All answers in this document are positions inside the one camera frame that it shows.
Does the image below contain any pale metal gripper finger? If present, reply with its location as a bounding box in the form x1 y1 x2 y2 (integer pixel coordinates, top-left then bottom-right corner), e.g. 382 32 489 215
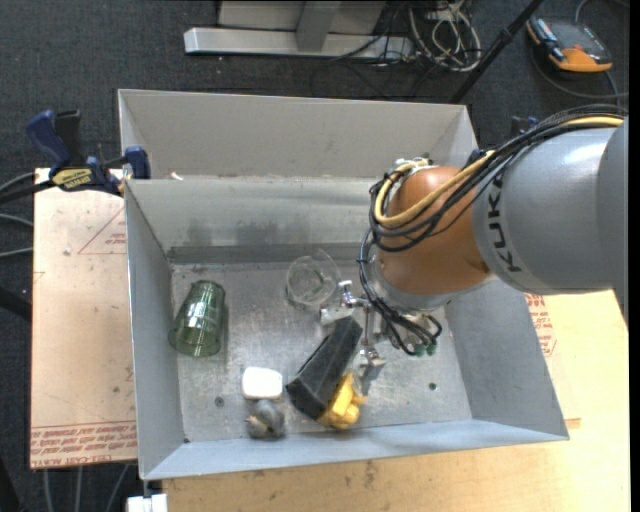
356 348 388 397
319 280 369 327

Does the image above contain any clear glass cup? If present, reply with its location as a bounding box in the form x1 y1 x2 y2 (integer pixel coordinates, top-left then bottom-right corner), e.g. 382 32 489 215
284 248 344 314

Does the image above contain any black sponge block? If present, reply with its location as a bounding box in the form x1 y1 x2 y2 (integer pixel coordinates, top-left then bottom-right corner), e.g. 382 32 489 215
285 315 365 422

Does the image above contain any yellow toy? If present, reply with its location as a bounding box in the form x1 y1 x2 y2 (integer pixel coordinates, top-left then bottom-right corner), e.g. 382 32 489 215
316 372 369 431

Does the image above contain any white rounded block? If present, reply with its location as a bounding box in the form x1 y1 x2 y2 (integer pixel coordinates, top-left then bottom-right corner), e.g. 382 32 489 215
241 366 284 401

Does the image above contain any grey toy animal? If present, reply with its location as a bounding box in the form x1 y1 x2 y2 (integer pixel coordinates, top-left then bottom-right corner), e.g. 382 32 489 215
244 398 287 441

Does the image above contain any green glass cup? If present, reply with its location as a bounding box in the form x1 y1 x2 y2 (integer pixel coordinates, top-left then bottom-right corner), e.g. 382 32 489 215
167 279 229 359

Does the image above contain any grey metal bin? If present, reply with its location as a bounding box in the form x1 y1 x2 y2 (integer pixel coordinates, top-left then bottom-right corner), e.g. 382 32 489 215
117 88 570 482

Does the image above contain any brown cardboard board red print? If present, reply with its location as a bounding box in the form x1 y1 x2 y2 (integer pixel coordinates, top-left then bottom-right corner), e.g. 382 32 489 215
29 167 582 471

